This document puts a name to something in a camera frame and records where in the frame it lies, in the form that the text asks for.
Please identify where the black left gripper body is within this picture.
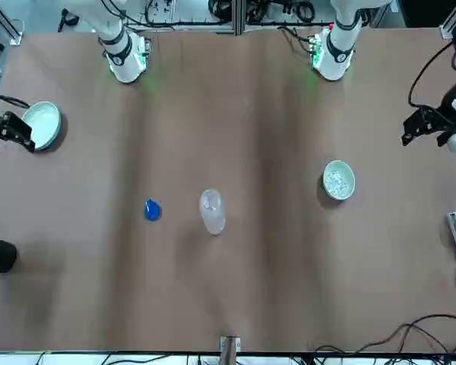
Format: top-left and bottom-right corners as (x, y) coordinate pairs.
(427, 108), (456, 148)

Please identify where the transparent plastic water bottle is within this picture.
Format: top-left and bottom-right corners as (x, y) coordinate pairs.
(198, 188), (227, 237)

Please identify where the blue bottle cap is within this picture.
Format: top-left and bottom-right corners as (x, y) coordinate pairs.
(143, 198), (163, 223)

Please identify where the large pale green bowl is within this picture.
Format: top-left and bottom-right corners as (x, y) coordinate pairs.
(21, 100), (62, 152)

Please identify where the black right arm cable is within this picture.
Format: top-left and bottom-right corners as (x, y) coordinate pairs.
(0, 88), (30, 111)

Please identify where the black cable with metal connector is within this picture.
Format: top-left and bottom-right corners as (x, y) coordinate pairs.
(407, 39), (456, 112)

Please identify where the aluminium frame profile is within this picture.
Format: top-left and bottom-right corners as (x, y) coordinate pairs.
(439, 0), (456, 40)
(227, 0), (249, 37)
(0, 0), (25, 47)

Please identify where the long black desk cable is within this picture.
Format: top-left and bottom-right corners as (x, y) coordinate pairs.
(312, 313), (456, 357)

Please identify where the aluminium camera post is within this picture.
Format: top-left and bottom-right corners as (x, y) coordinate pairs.
(219, 335), (242, 365)

